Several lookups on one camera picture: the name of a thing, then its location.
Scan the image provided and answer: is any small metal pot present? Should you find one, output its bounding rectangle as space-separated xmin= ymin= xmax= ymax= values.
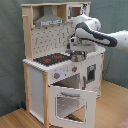
xmin=70 ymin=51 xmax=86 ymax=62

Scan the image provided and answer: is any black toy stovetop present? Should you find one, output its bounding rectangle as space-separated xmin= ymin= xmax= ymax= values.
xmin=34 ymin=53 xmax=70 ymax=66

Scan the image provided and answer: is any wooden toy kitchen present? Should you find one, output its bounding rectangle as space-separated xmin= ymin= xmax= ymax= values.
xmin=22 ymin=2 xmax=105 ymax=127

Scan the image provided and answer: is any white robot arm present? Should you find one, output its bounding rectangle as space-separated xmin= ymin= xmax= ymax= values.
xmin=70 ymin=14 xmax=128 ymax=52

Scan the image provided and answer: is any grey range hood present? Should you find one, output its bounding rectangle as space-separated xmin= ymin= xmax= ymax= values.
xmin=35 ymin=5 xmax=64 ymax=27

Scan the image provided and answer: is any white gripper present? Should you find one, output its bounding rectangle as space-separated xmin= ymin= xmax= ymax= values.
xmin=70 ymin=37 xmax=97 ymax=52

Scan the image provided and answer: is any toy microwave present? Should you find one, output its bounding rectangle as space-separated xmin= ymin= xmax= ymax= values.
xmin=67 ymin=3 xmax=90 ymax=21

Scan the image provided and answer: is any right red stove knob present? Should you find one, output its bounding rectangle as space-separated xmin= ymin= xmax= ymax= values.
xmin=71 ymin=65 xmax=78 ymax=73

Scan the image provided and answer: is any white oven door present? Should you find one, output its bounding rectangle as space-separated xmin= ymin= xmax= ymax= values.
xmin=49 ymin=86 xmax=97 ymax=128

